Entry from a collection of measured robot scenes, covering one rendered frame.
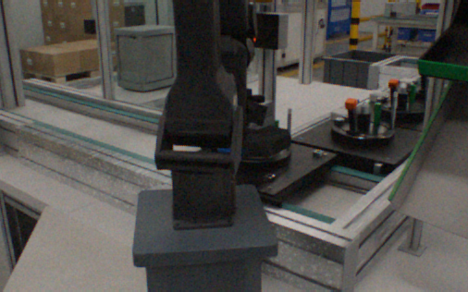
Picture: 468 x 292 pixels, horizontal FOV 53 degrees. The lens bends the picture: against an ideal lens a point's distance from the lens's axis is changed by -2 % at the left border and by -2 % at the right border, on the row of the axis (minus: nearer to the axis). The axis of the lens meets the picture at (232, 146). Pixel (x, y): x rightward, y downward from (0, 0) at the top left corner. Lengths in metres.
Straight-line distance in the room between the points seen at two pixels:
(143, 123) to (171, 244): 0.83
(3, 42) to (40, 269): 0.92
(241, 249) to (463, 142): 0.41
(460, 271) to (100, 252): 0.61
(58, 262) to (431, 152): 0.63
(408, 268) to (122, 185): 0.55
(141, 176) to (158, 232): 0.41
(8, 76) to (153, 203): 1.12
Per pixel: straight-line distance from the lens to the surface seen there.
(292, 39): 7.03
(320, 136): 1.08
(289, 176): 0.86
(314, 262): 0.72
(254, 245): 0.48
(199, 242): 0.49
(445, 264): 0.88
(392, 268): 0.84
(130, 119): 1.33
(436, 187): 0.73
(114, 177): 0.98
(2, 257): 1.48
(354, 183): 0.95
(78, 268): 0.84
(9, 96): 1.64
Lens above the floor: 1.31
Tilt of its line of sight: 20 degrees down
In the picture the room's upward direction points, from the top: straight up
